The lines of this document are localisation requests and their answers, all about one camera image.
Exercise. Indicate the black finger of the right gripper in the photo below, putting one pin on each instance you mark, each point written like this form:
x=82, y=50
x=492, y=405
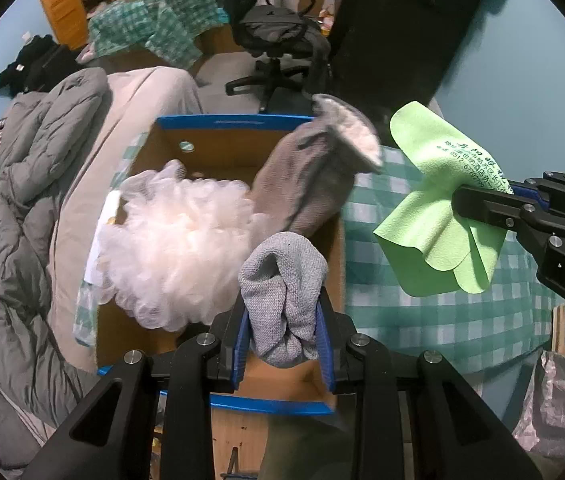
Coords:
x=498, y=209

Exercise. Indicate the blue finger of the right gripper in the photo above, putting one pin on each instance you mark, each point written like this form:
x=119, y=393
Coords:
x=530, y=191

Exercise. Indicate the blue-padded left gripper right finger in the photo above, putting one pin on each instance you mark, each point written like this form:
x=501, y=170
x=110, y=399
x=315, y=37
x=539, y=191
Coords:
x=324, y=349

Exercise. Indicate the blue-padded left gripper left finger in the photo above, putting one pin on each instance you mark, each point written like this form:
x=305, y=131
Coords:
x=241, y=349

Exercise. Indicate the lime green microfiber cloth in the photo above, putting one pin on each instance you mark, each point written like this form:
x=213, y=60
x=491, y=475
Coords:
x=430, y=249

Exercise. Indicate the small grey knitted cloth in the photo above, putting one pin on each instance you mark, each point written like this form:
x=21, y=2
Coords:
x=280, y=284

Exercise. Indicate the white mesh bath loofah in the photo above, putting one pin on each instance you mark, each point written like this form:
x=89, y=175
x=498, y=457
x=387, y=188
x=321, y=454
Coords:
x=176, y=257

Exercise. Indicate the grey fleece-lined sock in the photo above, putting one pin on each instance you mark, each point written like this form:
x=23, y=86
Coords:
x=309, y=174

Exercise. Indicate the green checkered tablecloth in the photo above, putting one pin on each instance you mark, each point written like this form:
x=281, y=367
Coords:
x=473, y=331

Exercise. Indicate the silver plastic bag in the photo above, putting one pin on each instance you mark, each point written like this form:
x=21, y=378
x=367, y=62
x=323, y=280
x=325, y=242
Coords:
x=541, y=427

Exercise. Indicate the large black cabinet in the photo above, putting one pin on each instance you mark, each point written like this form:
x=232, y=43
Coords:
x=387, y=53

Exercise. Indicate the cardboard box with blue rim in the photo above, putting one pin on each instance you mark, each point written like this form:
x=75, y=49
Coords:
x=225, y=147

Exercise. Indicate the grey quilted comforter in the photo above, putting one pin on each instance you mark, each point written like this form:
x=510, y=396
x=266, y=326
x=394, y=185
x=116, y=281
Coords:
x=45, y=141

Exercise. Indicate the black office chair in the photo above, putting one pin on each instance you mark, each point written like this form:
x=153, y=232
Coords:
x=297, y=52

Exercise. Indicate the beige mattress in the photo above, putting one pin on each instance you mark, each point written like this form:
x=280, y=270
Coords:
x=133, y=102

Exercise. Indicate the green checkered cloth on box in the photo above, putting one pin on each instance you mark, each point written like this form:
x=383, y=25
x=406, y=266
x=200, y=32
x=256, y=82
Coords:
x=166, y=28

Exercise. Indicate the black clothes pile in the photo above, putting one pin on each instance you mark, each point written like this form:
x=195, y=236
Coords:
x=38, y=67

